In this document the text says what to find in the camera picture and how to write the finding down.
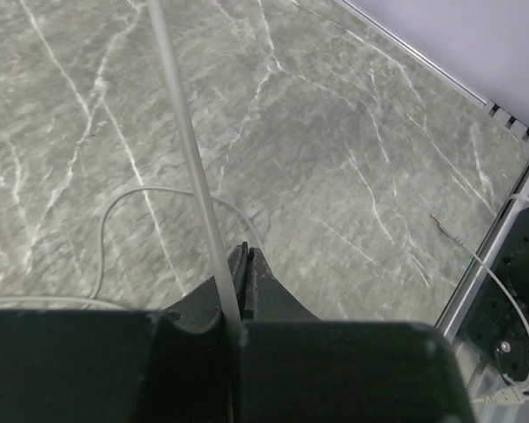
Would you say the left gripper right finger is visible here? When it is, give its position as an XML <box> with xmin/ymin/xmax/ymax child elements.
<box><xmin>245</xmin><ymin>249</ymin><xmax>319</xmax><ymax>422</ymax></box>

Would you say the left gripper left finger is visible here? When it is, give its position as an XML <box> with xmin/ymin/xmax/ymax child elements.
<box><xmin>149</xmin><ymin>241</ymin><xmax>250</xmax><ymax>423</ymax></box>

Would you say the front aluminium rail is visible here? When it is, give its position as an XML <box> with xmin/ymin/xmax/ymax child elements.
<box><xmin>437</xmin><ymin>163</ymin><xmax>529</xmax><ymax>422</ymax></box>

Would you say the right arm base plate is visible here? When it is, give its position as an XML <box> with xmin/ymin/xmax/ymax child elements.
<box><xmin>458</xmin><ymin>206</ymin><xmax>529</xmax><ymax>384</ymax></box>

